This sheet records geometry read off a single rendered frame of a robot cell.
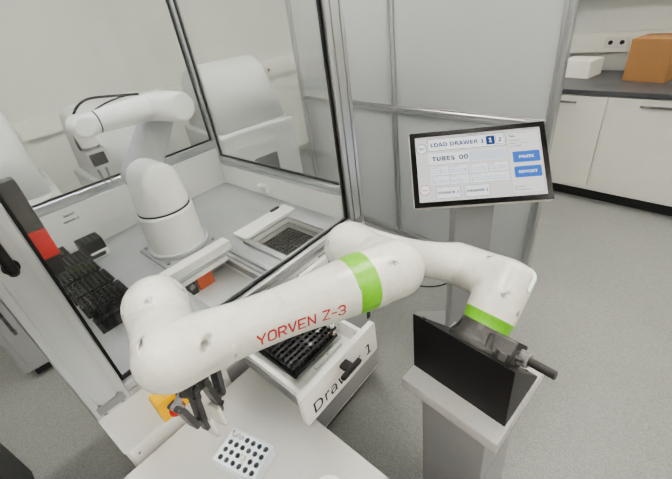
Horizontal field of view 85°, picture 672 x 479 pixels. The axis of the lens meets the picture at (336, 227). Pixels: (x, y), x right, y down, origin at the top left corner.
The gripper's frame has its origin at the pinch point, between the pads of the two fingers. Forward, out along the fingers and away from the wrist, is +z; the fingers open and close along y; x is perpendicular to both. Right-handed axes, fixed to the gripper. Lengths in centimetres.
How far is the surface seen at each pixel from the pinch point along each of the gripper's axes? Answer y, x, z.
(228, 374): -18.4, -17.2, 16.2
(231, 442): -2.2, -2.0, 15.1
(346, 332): -38.8, 14.3, 7.1
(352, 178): -83, 0, -21
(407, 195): -217, -22, 56
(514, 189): -115, 52, -7
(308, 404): -13.1, 16.4, 4.0
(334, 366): -22.9, 19.0, 0.9
